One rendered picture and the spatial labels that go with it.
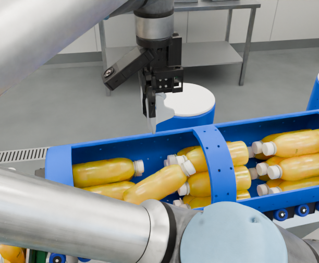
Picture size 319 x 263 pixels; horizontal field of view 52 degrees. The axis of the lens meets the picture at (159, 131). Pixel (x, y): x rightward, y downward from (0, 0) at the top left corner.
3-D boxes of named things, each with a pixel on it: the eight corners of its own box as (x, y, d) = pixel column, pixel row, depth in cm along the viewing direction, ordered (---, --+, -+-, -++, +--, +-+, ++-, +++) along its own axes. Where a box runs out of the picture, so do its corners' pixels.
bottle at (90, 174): (75, 189, 95) (137, 179, 99) (73, 188, 89) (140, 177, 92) (72, 165, 97) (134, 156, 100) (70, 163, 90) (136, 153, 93)
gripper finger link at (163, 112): (177, 135, 71) (175, 94, 67) (150, 139, 70) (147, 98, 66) (173, 130, 73) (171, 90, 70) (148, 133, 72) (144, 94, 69)
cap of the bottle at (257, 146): (264, 151, 101) (259, 152, 101) (259, 154, 105) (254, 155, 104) (260, 139, 102) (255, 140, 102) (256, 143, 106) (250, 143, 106)
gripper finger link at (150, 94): (157, 119, 67) (154, 77, 63) (150, 120, 66) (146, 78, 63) (152, 112, 71) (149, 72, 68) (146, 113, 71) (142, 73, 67)
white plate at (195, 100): (220, 88, 150) (220, 90, 151) (164, 79, 158) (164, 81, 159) (206, 120, 129) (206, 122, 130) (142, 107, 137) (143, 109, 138)
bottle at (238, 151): (236, 140, 98) (178, 150, 95) (247, 140, 91) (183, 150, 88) (240, 163, 98) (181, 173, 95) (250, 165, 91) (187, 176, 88)
